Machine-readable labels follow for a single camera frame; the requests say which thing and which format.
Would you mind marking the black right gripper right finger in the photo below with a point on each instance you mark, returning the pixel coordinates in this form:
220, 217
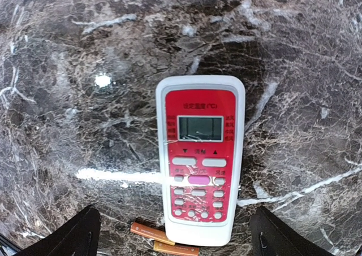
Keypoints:
271, 236

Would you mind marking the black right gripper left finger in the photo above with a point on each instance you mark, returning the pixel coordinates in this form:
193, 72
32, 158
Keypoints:
78, 236

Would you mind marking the orange aaa battery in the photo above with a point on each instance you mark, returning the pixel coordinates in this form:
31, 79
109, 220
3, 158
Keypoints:
151, 233
175, 249

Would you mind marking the white red remote control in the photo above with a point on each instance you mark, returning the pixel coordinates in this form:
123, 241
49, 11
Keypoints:
200, 125

